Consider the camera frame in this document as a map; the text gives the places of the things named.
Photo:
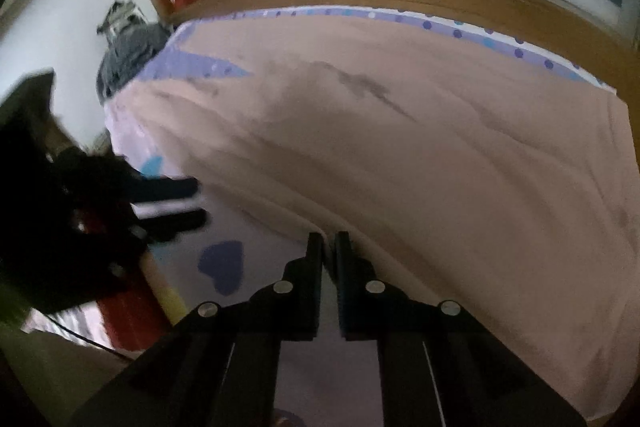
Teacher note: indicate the cluttered shelf items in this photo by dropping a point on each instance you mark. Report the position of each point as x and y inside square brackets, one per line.
[120, 17]

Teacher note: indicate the red bed side panel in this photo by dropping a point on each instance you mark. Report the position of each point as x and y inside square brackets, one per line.
[132, 319]

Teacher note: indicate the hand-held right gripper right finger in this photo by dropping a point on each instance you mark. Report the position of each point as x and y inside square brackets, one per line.
[344, 292]

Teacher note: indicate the grey-green cloth pile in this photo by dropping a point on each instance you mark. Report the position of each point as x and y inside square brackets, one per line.
[127, 57]

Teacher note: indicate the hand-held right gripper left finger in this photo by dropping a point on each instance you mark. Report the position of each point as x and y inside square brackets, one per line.
[312, 287]

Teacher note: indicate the purple dotted bedsheet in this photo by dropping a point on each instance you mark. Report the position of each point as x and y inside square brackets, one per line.
[280, 257]

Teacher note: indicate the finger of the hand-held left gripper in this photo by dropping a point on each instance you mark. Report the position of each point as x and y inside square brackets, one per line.
[165, 189]
[177, 224]

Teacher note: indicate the beige garment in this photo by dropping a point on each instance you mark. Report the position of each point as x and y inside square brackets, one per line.
[425, 167]

